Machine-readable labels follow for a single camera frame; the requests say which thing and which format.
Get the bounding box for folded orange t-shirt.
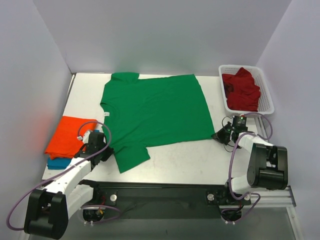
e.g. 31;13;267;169
44;116;97;160

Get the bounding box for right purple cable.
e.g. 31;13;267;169
221;112;273;223

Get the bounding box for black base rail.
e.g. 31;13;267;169
80;180;251;225

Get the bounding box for dark red t-shirt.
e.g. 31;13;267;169
222;67;261;112

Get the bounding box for aluminium frame rail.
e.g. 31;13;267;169
251;116;296;208

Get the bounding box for green t-shirt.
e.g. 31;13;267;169
100;72;215;173

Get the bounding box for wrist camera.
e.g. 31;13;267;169
232;115;248;132
77;130;92;144

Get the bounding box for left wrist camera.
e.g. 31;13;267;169
77;130;92;144

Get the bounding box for white plastic basket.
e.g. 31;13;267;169
218;64;275;116

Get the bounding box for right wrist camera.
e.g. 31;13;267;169
232;115;248;132

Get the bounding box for folded blue t-shirt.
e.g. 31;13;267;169
47;157;72;170

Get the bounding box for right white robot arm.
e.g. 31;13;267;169
212;126;288;204

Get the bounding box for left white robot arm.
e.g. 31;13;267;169
23;131;114;240

